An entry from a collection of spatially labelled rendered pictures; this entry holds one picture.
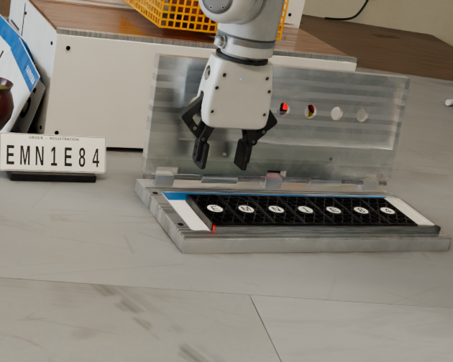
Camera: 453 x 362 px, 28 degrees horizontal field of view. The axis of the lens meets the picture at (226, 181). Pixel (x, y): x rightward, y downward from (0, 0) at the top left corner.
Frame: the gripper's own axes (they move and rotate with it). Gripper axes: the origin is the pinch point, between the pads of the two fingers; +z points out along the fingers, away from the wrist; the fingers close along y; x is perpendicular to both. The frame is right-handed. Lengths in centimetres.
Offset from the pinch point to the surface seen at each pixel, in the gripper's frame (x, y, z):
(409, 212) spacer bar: -7.7, 30.5, 5.3
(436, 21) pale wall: 159, 158, 3
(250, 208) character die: -7.5, 2.4, 5.0
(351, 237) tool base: -14.8, 15.6, 6.1
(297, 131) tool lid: 4.9, 14.8, -2.9
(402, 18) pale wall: 162, 145, 4
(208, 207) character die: -7.1, -4.0, 5.0
